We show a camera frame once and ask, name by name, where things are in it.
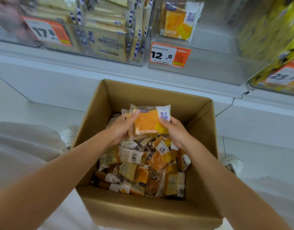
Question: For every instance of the person's right white shoe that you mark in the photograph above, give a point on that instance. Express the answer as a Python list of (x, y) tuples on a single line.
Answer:
[(234, 165)]

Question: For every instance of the person's white shoe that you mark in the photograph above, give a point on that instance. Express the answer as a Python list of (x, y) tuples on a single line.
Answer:
[(68, 136), (234, 165)]

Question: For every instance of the person's right hand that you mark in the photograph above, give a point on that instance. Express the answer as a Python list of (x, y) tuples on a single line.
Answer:
[(179, 134)]

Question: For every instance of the person's left hand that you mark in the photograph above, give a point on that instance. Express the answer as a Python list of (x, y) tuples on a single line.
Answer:
[(118, 130)]

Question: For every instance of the orange cake packet white end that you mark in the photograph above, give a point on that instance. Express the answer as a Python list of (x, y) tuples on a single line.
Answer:
[(148, 122)]

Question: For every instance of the person's left thumb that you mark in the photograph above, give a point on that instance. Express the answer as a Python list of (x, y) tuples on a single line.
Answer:
[(133, 116)]

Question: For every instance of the white store shelf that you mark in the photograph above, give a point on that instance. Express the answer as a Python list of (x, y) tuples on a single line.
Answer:
[(65, 81)]

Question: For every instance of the brown cardboard box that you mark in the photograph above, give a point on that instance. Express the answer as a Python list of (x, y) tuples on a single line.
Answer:
[(147, 208)]

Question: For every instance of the orange and white price tag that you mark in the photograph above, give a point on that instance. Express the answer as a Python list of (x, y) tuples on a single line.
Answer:
[(169, 55), (47, 31), (284, 75)]

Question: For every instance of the orange cake packet on display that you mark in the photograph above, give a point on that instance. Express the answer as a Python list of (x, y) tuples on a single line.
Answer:
[(176, 22)]

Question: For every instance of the clear-edged orange cake packet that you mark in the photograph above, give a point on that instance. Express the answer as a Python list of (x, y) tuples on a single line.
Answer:
[(127, 112)]

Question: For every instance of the pile of small cake packets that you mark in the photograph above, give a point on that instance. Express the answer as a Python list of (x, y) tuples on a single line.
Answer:
[(142, 170)]

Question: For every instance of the clear acrylic shelf bin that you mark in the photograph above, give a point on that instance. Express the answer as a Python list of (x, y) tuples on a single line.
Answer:
[(99, 49), (276, 89), (209, 62), (8, 33)]

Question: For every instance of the pink blurred packets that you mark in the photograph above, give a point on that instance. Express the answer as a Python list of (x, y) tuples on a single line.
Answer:
[(5, 14)]

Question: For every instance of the person's left forearm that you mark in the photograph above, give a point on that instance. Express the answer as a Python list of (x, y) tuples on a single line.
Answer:
[(53, 179)]

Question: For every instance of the person's right thumb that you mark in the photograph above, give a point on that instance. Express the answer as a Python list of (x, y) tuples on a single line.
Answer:
[(165, 126)]

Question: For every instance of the stack of yellow packets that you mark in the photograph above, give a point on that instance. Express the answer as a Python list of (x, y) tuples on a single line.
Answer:
[(269, 33)]

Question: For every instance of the person's right forearm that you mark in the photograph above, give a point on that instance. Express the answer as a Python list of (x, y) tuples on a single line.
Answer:
[(223, 186)]

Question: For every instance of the person's left white shoe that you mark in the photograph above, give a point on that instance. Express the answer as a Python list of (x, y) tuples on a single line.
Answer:
[(68, 136)]

